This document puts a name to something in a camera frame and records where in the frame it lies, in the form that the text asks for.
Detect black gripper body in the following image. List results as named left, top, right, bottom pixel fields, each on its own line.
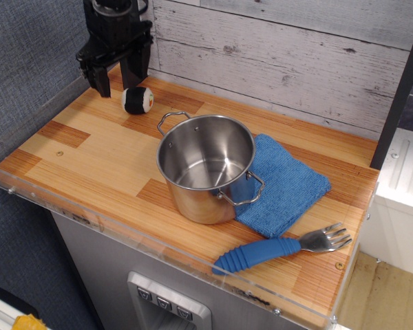
left=76, top=1, right=153, bottom=71

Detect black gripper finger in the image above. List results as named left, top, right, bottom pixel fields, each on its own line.
left=120, top=44, right=150, bottom=85
left=85, top=62, right=111, bottom=98

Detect plush sushi roll toy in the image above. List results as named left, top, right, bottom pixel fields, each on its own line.
left=121, top=87, right=154, bottom=115

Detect clear acrylic table guard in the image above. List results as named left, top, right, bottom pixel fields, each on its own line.
left=0, top=68, right=378, bottom=329

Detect stainless steel pot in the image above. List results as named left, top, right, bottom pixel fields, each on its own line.
left=156, top=112, right=266, bottom=225

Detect blue folded cloth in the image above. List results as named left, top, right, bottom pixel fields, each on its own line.
left=236, top=134, right=331, bottom=238

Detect grey cabinet with button panel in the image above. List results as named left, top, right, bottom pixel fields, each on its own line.
left=53, top=214, right=300, bottom=329

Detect yellow taped object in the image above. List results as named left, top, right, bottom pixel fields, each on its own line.
left=11, top=314, right=47, bottom=330

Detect blue handled metal fork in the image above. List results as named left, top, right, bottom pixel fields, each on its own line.
left=212, top=223, right=353, bottom=275

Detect right black vertical post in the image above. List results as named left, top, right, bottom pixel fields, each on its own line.
left=370, top=44, right=413, bottom=170

